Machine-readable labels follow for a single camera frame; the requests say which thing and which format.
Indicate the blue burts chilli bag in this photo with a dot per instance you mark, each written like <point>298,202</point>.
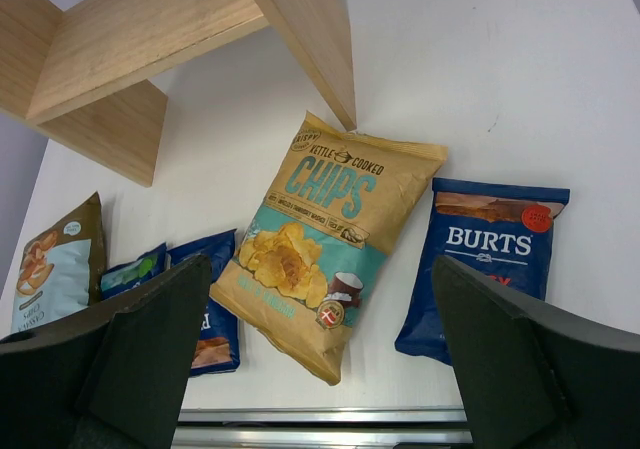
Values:
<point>217,349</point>
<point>503,231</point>

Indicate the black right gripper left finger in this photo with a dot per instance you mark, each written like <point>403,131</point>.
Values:
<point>110,376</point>

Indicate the tan kettle cooked chips bag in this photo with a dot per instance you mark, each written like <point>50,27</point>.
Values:
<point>312,252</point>

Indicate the wooden two-tier shelf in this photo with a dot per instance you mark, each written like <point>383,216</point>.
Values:
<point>83,76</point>

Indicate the light blue cassava chips bag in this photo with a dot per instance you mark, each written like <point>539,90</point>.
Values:
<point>61,268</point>

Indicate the blue Burts sea salt bag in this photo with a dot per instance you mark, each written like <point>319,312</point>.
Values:
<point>126,276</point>

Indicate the blue Burts chilli bag centre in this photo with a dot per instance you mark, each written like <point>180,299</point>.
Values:
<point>217,349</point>

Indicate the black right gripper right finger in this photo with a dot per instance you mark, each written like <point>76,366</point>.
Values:
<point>532,375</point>

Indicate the aluminium rail frame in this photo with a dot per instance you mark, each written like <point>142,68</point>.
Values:
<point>323,428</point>

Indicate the blue Burts chilli bag right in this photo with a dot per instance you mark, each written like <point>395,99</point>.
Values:
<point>503,231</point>

